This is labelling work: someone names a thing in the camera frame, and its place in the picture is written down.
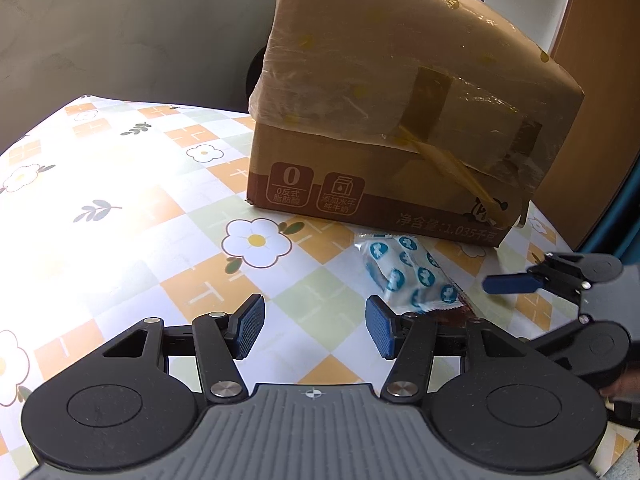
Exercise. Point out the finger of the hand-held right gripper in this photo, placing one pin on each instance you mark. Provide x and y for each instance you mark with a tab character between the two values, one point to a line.
510	284
565	340

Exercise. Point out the brown cardboard box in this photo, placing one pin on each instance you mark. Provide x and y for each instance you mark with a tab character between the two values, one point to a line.
350	180

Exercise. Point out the wooden cabinet panel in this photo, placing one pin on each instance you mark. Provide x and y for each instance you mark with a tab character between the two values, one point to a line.
600	60

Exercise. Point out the dark red snack packet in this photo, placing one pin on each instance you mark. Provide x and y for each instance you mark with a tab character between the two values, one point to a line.
457	312

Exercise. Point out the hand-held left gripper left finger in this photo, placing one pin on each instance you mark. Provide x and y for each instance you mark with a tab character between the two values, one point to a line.
250	327

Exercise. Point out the blue fuzzy cloth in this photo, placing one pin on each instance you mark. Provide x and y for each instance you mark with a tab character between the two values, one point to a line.
622	462

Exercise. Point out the person's right hand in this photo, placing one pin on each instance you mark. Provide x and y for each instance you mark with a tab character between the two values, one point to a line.
622	385

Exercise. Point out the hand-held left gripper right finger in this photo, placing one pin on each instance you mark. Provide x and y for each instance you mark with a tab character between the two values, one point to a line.
381	327

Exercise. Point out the floral checkered tablecloth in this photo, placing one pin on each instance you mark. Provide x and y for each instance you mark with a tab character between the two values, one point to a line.
150	260

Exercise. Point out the white blue snack packet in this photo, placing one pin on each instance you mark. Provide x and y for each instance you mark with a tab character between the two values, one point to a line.
405	272

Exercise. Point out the black exercise bike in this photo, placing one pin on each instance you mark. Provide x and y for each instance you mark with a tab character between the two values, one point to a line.
256	75

